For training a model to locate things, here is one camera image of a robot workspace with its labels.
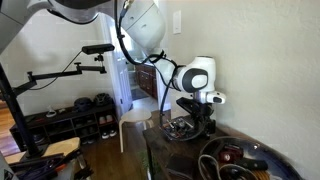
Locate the blue white square tray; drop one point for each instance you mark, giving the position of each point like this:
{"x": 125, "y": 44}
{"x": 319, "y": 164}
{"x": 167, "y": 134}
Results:
{"x": 180, "y": 128}

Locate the dark shoe shelf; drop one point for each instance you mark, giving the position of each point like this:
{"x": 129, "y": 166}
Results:
{"x": 89, "y": 125}

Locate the white round stool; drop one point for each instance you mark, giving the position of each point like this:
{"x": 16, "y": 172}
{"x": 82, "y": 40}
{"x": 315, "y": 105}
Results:
{"x": 134, "y": 116}

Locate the white light switch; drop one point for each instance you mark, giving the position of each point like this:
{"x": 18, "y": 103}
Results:
{"x": 177, "y": 22}

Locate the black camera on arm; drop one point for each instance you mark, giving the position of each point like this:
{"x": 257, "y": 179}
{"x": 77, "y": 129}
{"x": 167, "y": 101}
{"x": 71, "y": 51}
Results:
{"x": 100, "y": 48}

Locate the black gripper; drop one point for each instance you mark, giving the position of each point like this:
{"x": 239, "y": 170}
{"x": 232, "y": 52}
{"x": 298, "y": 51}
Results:
{"x": 200, "y": 118}

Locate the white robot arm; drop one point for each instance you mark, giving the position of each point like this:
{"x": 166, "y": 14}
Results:
{"x": 142, "y": 21}

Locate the black bicycle helmet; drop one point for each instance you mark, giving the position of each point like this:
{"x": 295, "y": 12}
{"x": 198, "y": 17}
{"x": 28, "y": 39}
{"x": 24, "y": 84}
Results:
{"x": 82, "y": 104}

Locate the dark wooden console table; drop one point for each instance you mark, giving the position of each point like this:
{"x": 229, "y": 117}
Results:
{"x": 160, "y": 149}

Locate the large dark round bowl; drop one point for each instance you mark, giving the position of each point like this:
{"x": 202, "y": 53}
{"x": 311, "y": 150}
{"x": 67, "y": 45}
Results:
{"x": 212, "y": 169}

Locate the red bike light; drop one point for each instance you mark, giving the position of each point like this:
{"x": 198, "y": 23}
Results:
{"x": 230, "y": 153}

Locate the black camera stand pole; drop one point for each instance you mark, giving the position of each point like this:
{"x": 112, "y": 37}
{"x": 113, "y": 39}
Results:
{"x": 9, "y": 96}

